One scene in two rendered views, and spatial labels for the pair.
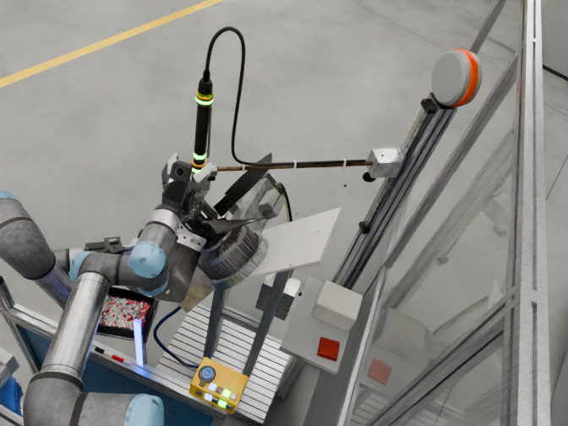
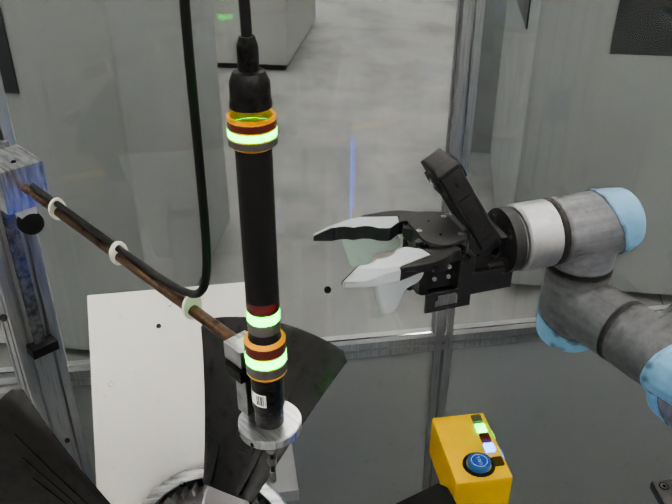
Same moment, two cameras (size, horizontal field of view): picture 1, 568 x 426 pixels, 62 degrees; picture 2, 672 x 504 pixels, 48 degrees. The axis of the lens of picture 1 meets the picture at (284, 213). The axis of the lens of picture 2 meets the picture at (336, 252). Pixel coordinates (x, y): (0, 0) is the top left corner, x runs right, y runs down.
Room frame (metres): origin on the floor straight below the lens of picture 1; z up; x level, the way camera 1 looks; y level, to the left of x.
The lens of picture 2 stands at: (1.07, 0.90, 2.05)
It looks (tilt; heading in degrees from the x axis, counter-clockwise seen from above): 31 degrees down; 254
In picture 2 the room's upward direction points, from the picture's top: straight up
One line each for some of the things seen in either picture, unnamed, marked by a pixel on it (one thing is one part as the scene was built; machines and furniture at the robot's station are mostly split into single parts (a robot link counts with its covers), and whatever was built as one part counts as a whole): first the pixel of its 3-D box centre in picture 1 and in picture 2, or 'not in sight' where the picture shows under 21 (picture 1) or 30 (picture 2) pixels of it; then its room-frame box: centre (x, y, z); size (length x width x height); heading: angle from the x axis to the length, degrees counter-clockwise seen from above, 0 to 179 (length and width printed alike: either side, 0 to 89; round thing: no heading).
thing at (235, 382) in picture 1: (218, 385); (468, 466); (0.57, 0.04, 1.02); 0.16 x 0.10 x 0.11; 82
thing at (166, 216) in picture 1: (165, 224); (525, 234); (0.67, 0.26, 1.64); 0.08 x 0.05 x 0.08; 92
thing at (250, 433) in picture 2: (200, 179); (262, 389); (0.97, 0.27, 1.50); 0.09 x 0.07 x 0.10; 117
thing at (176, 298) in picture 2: (295, 166); (116, 254); (1.11, 0.01, 1.54); 0.54 x 0.01 x 0.01; 117
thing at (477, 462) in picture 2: (207, 374); (478, 463); (0.58, 0.08, 1.08); 0.04 x 0.04 x 0.02
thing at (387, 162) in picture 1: (385, 162); (11, 177); (1.26, -0.28, 1.54); 0.10 x 0.07 x 0.08; 117
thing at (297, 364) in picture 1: (297, 363); not in sight; (1.01, -0.28, 0.42); 0.04 x 0.04 x 0.83; 82
